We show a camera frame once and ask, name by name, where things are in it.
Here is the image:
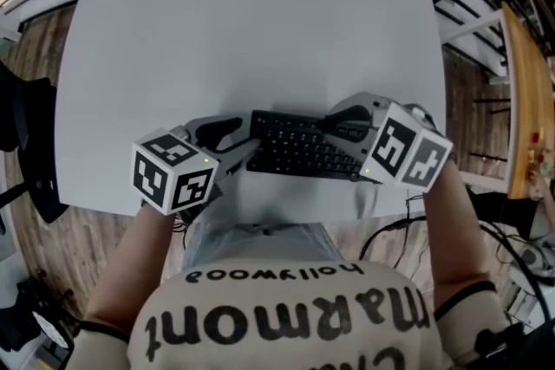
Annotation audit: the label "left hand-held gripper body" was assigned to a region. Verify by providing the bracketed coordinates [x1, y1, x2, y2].
[131, 123, 238, 226]

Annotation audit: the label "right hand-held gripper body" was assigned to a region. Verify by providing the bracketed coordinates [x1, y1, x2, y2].
[358, 92, 454, 192]

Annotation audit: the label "black keyboard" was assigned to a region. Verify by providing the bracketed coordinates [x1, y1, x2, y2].
[245, 109, 385, 184]

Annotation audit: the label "person's right forearm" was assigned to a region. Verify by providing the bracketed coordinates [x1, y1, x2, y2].
[422, 159, 500, 308]

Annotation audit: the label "person's left forearm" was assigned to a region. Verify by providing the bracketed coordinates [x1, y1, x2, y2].
[84, 203, 177, 334]

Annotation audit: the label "light blue jeans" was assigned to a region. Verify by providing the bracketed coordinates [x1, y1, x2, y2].
[181, 220, 343, 274]

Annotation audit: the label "pile of coloured toy blocks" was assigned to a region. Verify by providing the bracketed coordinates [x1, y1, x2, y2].
[526, 129, 555, 181]

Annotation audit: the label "long wooden table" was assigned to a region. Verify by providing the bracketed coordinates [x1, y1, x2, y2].
[489, 2, 555, 200]

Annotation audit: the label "black office chair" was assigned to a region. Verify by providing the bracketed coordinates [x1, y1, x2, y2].
[0, 60, 70, 226]

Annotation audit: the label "cream printed t-shirt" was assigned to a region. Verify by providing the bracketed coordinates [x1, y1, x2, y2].
[71, 259, 521, 370]

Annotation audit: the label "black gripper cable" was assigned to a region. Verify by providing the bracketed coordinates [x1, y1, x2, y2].
[358, 192, 433, 269]

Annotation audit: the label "black harness with cables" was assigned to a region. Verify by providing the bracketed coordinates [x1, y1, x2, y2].
[472, 190, 555, 370]

